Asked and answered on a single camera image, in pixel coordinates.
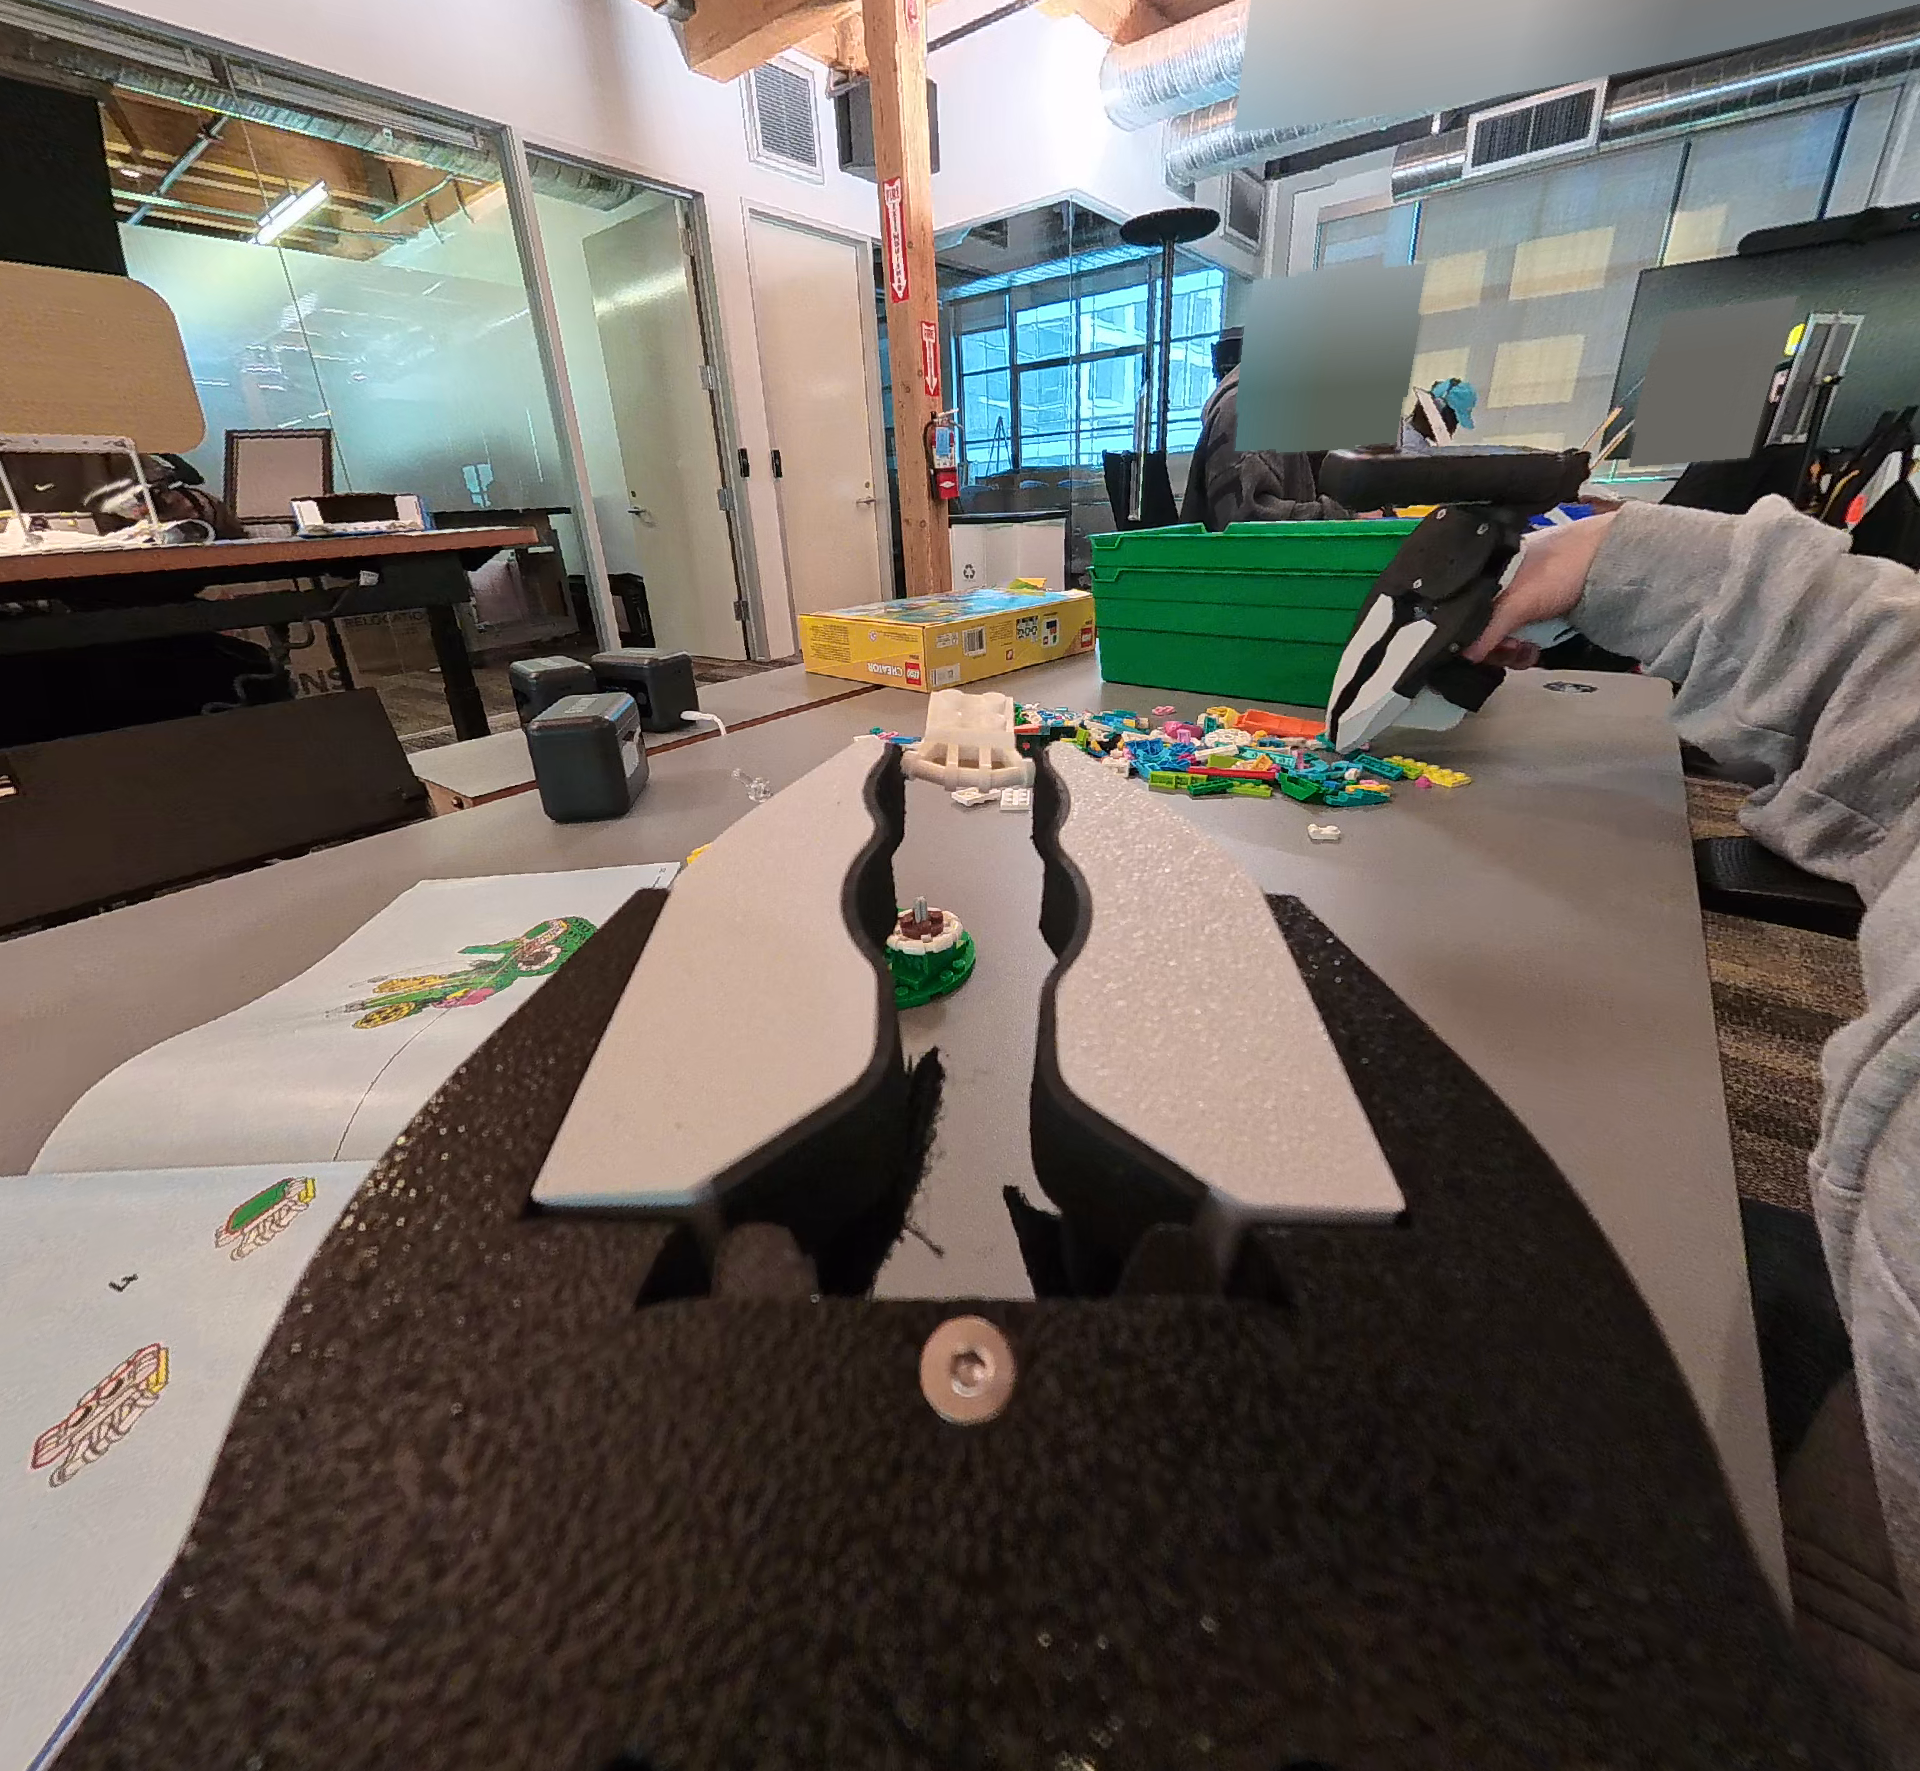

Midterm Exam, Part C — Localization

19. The large white ribbed lego piece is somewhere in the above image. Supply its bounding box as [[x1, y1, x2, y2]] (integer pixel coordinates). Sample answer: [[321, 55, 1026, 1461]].
[[904, 692, 1040, 798]]

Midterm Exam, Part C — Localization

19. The black monitor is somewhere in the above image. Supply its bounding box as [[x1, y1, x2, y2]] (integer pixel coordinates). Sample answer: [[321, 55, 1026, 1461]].
[[0, 77, 125, 278]]

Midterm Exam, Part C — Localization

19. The white wire stand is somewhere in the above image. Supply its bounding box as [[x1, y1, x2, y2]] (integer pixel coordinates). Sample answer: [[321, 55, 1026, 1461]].
[[0, 440, 151, 547]]

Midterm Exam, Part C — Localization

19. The person's right hand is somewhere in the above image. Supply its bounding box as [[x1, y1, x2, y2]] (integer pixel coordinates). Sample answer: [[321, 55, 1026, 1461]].
[[1462, 508, 1625, 674]]

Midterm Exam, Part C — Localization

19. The person's grey hoodie torso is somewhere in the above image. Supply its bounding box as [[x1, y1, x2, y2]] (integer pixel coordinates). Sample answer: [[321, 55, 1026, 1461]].
[[1785, 833, 1920, 1771]]

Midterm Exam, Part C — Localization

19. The white door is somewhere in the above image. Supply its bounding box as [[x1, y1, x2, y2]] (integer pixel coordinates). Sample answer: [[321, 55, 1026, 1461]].
[[745, 203, 890, 664]]

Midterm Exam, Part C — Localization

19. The black flat case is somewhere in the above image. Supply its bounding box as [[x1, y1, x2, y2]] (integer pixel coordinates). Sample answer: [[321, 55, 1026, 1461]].
[[0, 688, 434, 936]]

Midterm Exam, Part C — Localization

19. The person's right forearm grey sleeve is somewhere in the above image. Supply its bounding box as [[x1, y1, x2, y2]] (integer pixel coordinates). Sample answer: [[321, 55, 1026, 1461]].
[[1560, 496, 1920, 904]]

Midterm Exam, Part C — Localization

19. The stack of green plastic bins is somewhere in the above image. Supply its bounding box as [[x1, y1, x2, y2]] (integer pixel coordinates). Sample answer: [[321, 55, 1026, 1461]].
[[1089, 519, 1441, 711]]

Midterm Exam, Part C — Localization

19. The yellow lego box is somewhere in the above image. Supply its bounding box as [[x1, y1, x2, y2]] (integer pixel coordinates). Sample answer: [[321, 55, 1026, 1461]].
[[797, 587, 1096, 693]]

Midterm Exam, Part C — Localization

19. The white wall vent grille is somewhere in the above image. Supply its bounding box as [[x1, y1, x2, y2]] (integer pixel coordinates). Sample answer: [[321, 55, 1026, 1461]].
[[738, 53, 830, 184]]

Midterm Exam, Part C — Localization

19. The silver ceiling duct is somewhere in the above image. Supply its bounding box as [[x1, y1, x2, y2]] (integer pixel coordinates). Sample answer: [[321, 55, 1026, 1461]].
[[1101, 0, 1249, 133], [1162, 39, 1920, 191]]

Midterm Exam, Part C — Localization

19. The black soundbar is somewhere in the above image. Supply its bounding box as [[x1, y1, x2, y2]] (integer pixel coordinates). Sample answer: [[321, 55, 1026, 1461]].
[[1740, 208, 1920, 259]]

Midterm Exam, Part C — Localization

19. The light wood panel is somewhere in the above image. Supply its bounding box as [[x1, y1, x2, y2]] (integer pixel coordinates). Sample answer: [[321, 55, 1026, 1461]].
[[0, 261, 207, 454]]

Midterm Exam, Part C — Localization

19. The dark picture frame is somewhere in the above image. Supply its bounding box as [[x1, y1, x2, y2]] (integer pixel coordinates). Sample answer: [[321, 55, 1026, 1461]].
[[225, 428, 335, 524]]

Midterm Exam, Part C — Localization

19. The white duct vent grille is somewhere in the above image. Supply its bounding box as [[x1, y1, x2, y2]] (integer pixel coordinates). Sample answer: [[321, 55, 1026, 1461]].
[[1462, 79, 1604, 175]]

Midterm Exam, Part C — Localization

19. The black wall speaker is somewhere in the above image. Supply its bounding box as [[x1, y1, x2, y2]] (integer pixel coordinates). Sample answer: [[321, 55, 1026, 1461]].
[[834, 77, 940, 179]]

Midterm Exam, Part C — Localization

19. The open lego instruction booklet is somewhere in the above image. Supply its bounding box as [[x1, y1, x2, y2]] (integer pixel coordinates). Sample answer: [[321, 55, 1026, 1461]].
[[0, 864, 684, 1771]]

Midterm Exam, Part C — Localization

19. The pile of colourful lego pieces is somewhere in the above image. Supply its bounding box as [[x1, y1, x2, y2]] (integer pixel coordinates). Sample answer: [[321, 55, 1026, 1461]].
[[1012, 699, 1474, 809]]

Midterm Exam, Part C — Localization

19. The black floor lamp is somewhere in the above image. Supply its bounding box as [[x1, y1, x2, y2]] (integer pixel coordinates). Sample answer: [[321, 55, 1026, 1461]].
[[1125, 208, 1223, 529]]

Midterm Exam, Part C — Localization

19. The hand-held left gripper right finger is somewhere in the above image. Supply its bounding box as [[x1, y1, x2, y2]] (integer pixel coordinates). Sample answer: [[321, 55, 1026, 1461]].
[[1001, 740, 1408, 1299]]

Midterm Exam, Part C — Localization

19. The green round lego base assembly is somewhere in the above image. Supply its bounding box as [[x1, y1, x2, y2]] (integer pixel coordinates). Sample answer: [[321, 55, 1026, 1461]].
[[884, 894, 977, 1009]]

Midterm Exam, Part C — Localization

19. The white recycling bin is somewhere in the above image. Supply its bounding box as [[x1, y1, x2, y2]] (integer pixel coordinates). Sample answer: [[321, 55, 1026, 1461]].
[[960, 512, 1069, 592]]

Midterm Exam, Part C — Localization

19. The large black television screen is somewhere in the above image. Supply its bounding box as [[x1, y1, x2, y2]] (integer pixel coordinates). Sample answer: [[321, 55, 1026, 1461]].
[[1605, 212, 1920, 468]]

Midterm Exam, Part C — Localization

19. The brown desk with black legs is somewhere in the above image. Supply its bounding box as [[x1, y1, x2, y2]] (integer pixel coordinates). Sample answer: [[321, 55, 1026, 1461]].
[[0, 526, 542, 742]]

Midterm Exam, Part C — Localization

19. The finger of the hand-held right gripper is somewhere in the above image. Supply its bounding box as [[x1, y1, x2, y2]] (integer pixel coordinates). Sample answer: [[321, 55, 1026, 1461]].
[[1326, 594, 1420, 746], [1356, 624, 1466, 756]]

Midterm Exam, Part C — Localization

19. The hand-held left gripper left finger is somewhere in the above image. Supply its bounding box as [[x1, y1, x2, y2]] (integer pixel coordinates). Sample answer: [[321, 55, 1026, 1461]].
[[527, 733, 947, 1299]]

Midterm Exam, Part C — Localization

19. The wooden support post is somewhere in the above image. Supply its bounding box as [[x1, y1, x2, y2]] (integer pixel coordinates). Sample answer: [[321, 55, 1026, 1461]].
[[858, 0, 954, 596]]

